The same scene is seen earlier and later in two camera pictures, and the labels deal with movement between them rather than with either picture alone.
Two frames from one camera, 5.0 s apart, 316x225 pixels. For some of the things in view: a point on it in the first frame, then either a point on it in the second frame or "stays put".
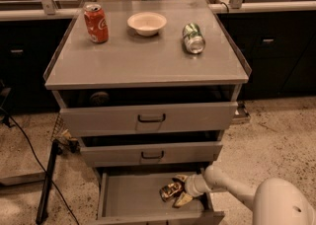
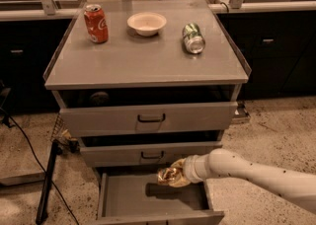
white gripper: (192, 187) to (191, 171)
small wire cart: (65, 143) stays put
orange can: (171, 190) to (167, 175)
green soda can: (194, 38) stays put
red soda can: (96, 24) stays put
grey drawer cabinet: (150, 86) stays put
